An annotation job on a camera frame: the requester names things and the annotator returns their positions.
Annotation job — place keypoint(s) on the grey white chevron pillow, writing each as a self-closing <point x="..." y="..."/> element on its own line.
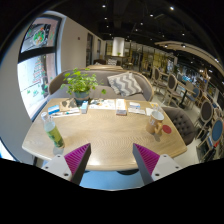
<point x="125" y="84"/>

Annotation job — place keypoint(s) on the white paper napkin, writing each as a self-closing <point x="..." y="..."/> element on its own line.
<point x="149" y="111"/>

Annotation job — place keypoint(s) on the blue white card box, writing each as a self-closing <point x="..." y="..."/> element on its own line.
<point x="53" y="109"/>

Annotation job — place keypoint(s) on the group of ceiling lights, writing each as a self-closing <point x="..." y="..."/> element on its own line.
<point x="171" y="8"/>

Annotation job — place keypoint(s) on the window with festive stickers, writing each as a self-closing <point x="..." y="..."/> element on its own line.
<point x="36" y="76"/>

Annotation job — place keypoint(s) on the white round pillar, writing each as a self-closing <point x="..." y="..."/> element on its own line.
<point x="118" y="46"/>

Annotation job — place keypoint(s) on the flat round red coaster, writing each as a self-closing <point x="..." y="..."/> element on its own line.
<point x="167" y="129"/>

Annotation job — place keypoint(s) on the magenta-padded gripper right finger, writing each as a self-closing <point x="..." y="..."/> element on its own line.
<point x="165" y="165"/>

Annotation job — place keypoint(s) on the grey tufted armchair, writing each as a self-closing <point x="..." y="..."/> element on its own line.
<point x="181" y="123"/>

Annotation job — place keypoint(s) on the clear bottle with green label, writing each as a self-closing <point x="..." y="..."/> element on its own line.
<point x="55" y="133"/>

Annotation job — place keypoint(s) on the tan paper mug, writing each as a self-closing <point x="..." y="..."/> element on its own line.
<point x="154" y="123"/>

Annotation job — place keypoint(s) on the green potted plant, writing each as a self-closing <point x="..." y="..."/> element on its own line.
<point x="80" y="83"/>

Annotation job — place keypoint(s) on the small light blue box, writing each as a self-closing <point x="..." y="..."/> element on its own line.
<point x="84" y="107"/>

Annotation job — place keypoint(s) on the grey curved sofa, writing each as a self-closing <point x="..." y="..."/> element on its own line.
<point x="103" y="75"/>

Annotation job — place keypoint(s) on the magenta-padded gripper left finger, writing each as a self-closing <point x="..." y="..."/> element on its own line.
<point x="58" y="165"/>

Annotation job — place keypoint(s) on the group of dining chairs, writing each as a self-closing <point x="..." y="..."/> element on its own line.
<point x="206" y="111"/>

